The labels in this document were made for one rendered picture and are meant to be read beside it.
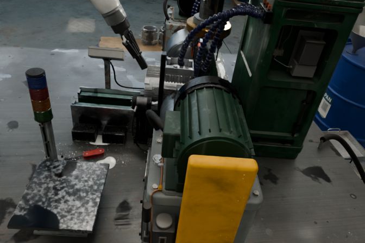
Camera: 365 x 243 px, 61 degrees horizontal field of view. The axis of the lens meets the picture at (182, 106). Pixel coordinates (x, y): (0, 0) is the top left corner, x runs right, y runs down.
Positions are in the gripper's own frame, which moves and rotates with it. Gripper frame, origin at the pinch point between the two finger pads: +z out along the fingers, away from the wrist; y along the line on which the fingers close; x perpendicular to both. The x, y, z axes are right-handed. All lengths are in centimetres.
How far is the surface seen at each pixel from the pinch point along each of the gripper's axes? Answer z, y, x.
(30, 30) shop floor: 7, 281, 209
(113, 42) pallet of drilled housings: 55, 233, 96
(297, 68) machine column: 17, -22, -60
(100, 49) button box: -8.1, 15.0, 20.1
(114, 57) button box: -2.5, 13.3, 15.4
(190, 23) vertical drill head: -10.3, -8.7, -28.4
